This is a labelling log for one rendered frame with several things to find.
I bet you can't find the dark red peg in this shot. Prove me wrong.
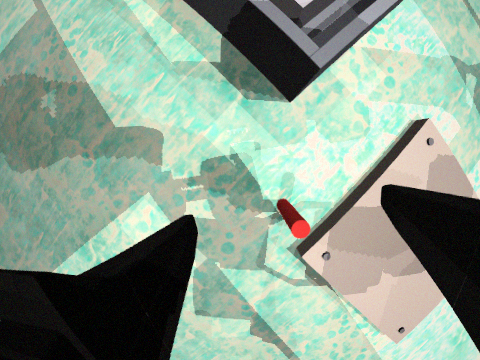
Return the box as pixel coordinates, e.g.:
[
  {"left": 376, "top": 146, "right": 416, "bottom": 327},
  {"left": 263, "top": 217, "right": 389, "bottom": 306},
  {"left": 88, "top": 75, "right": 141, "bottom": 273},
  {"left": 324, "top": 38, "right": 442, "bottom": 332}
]
[{"left": 276, "top": 199, "right": 311, "bottom": 239}]

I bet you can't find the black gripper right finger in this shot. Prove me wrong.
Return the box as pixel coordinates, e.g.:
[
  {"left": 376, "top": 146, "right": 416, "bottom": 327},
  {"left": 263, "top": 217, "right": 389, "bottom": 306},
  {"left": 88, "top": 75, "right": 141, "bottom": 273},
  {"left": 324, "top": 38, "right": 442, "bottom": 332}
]
[{"left": 381, "top": 185, "right": 480, "bottom": 352}]

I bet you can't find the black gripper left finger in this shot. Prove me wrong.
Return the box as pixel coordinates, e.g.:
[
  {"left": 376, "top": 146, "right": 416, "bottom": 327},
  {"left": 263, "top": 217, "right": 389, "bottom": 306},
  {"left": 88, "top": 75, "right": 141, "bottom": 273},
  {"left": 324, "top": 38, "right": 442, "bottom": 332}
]
[{"left": 0, "top": 215, "right": 199, "bottom": 360}]

